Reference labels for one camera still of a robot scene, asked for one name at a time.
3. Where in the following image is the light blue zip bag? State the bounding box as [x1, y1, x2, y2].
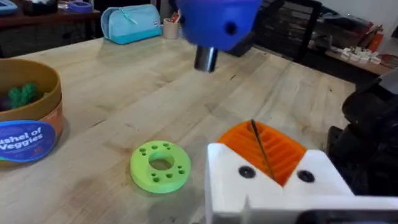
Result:
[99, 3, 164, 45]

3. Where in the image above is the dark wooden side table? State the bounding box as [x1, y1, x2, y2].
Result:
[0, 8, 103, 59]

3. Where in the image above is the white orange left gripper left finger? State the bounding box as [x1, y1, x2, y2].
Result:
[205, 119, 282, 224]

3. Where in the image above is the heap of small white parts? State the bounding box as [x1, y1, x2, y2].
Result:
[340, 45, 382, 65]

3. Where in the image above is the blue electric screwdriver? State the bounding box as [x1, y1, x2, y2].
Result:
[175, 0, 276, 181]

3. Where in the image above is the beige cup with pens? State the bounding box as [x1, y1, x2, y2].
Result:
[162, 11, 181, 40]

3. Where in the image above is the tan toy tub with vegetables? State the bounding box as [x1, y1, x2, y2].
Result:
[0, 58, 65, 169]

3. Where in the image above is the wooden shelf with clutter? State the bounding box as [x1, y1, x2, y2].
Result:
[310, 12, 398, 77]

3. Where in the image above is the white orange left gripper right finger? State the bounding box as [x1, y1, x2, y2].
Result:
[251, 120, 356, 197]

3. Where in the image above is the green disc with holes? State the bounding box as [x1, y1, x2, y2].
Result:
[129, 140, 192, 195]

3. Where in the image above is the blue ring-shaped container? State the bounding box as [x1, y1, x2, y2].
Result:
[67, 0, 95, 14]

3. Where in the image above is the black slatted crate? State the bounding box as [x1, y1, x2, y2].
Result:
[254, 0, 323, 63]

